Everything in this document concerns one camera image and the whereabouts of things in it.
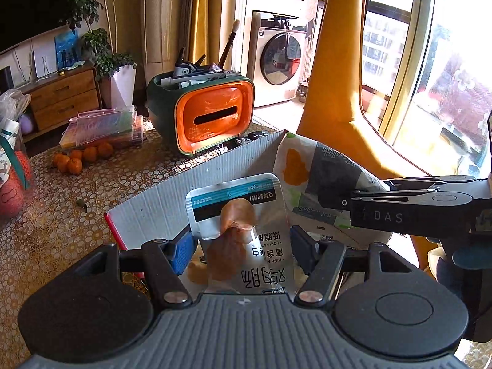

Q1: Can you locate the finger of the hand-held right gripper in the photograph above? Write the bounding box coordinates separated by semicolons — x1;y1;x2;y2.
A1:
318;190;473;211
384;176;479;191

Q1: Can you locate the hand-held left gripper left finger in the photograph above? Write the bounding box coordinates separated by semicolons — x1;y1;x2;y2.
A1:
82;226;193;309

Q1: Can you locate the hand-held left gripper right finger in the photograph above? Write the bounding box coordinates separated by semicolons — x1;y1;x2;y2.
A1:
289;225;409;309

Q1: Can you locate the white teal sausage packet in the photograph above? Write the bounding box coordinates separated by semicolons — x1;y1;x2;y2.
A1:
185;173;297;302

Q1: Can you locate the red cardboard box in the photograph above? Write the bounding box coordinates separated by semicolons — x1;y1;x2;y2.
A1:
105;130;391;277

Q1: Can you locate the white green snack bag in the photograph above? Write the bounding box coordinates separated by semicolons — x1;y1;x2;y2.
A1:
272;131;391;247

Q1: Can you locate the patterned tablecloth desktop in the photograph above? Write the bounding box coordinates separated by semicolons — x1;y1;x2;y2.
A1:
0;117;281;358

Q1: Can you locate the yellow giraffe plush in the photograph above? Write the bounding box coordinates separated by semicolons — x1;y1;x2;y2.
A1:
298;0;481;273

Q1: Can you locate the pile of tangerines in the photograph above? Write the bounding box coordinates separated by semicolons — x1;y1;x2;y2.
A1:
53;141;114;175

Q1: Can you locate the green orange tissue box organizer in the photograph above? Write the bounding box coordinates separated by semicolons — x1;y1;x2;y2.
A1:
146;71;255;156

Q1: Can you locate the stack of coloured plastic cases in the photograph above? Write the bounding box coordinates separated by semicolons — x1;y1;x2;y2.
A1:
59;105;147;150

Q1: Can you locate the potted green tree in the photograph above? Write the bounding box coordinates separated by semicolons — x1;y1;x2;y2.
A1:
59;0;137;110

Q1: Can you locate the clear plastic bucket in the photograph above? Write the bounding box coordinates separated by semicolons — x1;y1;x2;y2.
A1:
0;119;35;218

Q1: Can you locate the white washing machine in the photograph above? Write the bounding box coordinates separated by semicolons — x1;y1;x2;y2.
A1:
248;11;308;109

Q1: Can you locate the wooden television cabinet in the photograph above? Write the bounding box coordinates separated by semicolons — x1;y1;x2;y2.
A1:
17;65;102;143

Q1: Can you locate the clear plastic bag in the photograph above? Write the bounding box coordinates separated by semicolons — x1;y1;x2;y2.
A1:
0;89;31;124

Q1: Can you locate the white flat panel device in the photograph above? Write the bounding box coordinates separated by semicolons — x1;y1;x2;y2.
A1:
33;47;58;78

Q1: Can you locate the beige standing air conditioner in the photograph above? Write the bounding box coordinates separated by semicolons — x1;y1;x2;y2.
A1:
140;0;189;85

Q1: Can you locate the yellow curtain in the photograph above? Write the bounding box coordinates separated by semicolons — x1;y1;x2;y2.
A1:
192;0;225;70

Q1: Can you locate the grey sheer curtain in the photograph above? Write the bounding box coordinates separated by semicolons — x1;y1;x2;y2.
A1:
181;0;198;66

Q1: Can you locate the black speaker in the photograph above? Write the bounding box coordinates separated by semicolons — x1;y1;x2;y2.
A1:
0;65;15;92

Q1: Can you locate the black television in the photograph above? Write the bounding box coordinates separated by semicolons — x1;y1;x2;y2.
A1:
0;0;81;54

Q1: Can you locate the wooden handle brush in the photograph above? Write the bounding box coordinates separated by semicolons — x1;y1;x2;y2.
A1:
219;19;241;70

